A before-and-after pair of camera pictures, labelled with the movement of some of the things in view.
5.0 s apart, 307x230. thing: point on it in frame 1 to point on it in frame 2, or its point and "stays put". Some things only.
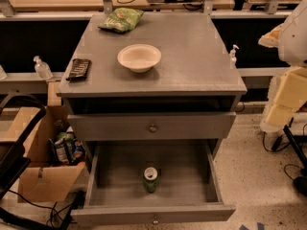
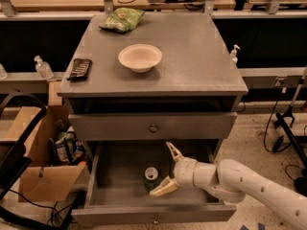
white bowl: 139,57 stays put
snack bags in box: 66,149 stays put
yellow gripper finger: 271,39 to 183,172
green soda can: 151,180 stays put
